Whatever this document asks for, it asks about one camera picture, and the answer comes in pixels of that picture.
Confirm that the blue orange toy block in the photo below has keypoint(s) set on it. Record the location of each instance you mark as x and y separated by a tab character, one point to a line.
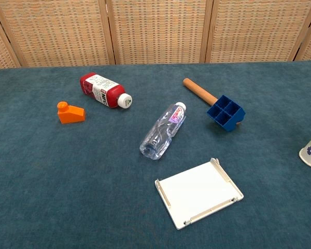
226	112

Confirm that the orange plastic block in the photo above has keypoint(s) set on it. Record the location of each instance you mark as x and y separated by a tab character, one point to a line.
71	115

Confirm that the clear plastic water bottle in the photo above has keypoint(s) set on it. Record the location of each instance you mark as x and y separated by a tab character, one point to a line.
162	132

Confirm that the wooden rod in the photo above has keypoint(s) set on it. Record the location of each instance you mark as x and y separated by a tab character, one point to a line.
199	89

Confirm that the red juice bottle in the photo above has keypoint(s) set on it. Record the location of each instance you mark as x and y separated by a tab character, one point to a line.
101	89

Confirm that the white plastic tray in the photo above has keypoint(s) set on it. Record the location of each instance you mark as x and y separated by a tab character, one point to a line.
199	194

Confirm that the woven bamboo folding screen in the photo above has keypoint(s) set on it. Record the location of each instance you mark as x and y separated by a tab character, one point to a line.
155	28

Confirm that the blue table cloth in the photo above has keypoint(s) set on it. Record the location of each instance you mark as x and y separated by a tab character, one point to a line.
67	181

